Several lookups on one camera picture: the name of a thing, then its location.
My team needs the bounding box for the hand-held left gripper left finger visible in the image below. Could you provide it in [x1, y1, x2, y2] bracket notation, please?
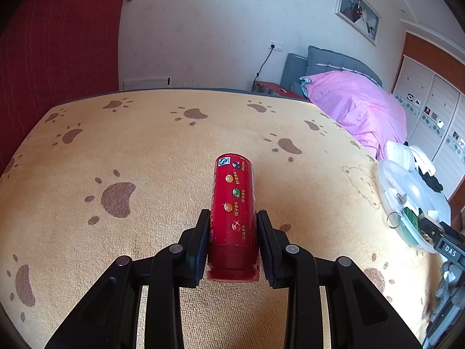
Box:
[44, 209, 212, 349]

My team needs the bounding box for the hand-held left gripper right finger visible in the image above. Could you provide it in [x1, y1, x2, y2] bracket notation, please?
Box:
[256, 210, 424, 349]

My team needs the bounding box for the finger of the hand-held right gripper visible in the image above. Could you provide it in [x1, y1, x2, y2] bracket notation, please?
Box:
[418, 214, 455, 248]

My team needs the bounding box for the green metal tin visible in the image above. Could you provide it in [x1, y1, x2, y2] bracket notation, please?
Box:
[396, 206, 427, 246]

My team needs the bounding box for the clear plastic container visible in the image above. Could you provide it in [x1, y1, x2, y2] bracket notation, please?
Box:
[377, 159, 452, 254]

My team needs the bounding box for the red cylindrical can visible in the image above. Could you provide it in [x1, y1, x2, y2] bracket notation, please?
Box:
[206, 153, 263, 283]

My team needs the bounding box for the black cloth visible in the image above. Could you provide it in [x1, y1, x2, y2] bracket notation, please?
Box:
[417, 167, 444, 193]

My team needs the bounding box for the white cloth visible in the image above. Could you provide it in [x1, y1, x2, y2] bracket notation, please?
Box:
[384, 140, 437, 175]

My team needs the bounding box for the white sliding-door wardrobe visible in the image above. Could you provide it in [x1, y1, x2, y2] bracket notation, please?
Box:
[390, 33, 465, 204]

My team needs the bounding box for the pink dotted quilt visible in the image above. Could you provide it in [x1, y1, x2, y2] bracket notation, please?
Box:
[298, 71, 407, 161]

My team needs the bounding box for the red nightstand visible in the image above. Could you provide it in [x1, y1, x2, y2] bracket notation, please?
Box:
[251, 80, 309, 100]

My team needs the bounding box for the grey padded headboard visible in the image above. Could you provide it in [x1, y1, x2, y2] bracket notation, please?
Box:
[280, 45, 384, 95]

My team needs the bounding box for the red curtain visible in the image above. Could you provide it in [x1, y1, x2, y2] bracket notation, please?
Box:
[0, 0, 133, 175]

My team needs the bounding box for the white wall heater panel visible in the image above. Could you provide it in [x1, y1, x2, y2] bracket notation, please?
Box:
[124, 76, 171, 91]

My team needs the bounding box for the black power cable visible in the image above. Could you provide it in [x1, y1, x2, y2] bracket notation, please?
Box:
[253, 48, 274, 81]

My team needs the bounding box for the framed wall picture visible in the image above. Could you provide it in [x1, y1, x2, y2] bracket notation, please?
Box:
[335, 0, 383, 46]

